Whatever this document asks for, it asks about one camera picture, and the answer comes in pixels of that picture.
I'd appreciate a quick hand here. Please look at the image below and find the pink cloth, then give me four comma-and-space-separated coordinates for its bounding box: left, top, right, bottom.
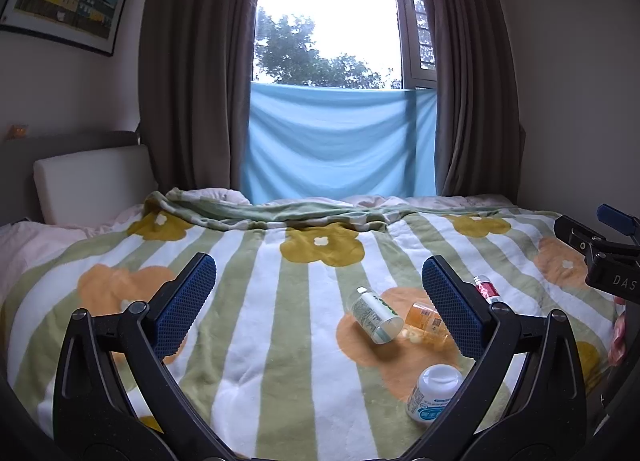
607, 310, 632, 368

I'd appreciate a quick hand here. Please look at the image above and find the orange translucent bottle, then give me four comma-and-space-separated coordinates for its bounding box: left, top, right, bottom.
403, 302, 452, 345

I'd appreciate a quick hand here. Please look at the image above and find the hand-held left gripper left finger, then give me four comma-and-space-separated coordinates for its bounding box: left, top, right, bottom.
52, 252, 218, 437

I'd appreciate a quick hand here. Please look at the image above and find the white jar with blue label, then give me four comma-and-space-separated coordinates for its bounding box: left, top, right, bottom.
406, 364, 465, 425

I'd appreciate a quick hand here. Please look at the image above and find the light blue cloth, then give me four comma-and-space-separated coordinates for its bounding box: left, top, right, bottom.
241, 82, 439, 205

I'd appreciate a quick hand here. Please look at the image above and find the small red and white bottle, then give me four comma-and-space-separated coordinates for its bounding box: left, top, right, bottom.
473, 275, 502, 304

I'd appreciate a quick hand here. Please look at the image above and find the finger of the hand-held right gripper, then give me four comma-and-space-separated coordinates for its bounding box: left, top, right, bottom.
596, 204, 640, 246
553, 214, 608, 264

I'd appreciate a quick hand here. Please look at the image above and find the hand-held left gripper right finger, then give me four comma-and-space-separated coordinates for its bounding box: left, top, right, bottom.
421, 255, 588, 437

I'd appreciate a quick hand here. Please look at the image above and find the brown curtain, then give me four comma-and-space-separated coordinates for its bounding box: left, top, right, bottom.
419, 0, 527, 202
136, 0, 267, 206

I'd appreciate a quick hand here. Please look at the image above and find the white headboard cushion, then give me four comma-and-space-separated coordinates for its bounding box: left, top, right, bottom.
33, 144, 160, 227

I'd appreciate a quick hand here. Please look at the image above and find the grey headboard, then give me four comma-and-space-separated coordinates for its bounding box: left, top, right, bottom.
0, 129, 146, 227

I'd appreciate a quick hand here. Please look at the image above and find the tree outside window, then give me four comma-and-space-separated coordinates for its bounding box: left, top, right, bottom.
253, 6, 403, 90

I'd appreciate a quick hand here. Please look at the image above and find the window frame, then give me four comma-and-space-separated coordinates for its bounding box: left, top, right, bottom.
387, 0, 439, 92

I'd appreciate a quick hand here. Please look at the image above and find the white bottle with green label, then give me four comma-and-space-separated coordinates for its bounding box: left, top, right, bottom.
350, 286, 405, 345

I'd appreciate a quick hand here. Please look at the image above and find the striped floral blanket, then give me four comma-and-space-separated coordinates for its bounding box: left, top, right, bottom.
0, 188, 621, 461

